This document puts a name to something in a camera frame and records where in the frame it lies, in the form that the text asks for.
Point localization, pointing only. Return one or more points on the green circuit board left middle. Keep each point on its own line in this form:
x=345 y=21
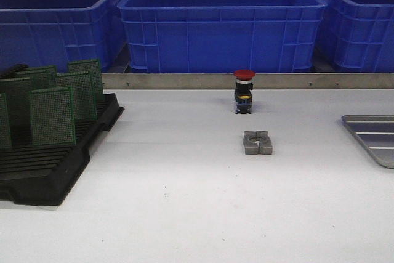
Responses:
x=17 y=96

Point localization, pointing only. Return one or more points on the blue crate centre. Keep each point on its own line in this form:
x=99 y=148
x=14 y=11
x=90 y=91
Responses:
x=221 y=36

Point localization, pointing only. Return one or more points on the green circuit board rear left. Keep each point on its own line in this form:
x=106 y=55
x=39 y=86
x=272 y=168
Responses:
x=40 y=79

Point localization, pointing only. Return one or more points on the green perforated circuit board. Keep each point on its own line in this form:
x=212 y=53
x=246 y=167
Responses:
x=52 y=116
x=84 y=102

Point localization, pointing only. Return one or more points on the silver metal tray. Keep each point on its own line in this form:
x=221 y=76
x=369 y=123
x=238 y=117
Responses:
x=375 y=135

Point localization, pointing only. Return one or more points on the green perforated circuit board front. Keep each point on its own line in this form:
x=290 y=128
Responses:
x=52 y=116

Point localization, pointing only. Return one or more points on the red emergency stop button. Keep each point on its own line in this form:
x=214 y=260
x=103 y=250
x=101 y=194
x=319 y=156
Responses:
x=244 y=86

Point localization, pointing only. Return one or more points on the black slotted board rack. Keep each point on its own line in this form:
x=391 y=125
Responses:
x=44 y=175

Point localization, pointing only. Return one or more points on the blue crate left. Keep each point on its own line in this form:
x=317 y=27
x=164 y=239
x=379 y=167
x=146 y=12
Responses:
x=55 y=32

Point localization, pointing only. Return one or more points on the blue crate right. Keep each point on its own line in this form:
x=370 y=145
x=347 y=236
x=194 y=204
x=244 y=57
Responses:
x=357 y=35

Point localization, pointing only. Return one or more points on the green circuit board far left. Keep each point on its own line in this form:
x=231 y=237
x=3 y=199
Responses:
x=5 y=140

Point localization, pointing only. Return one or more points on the blue crate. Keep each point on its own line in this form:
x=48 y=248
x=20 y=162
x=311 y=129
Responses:
x=357 y=35
x=221 y=36
x=55 y=32

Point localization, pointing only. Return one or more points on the green circuit board rear middle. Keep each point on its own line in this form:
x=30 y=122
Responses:
x=51 y=69

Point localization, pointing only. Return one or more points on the grey metal clamp block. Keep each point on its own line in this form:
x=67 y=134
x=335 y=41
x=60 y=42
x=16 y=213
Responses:
x=257 y=143

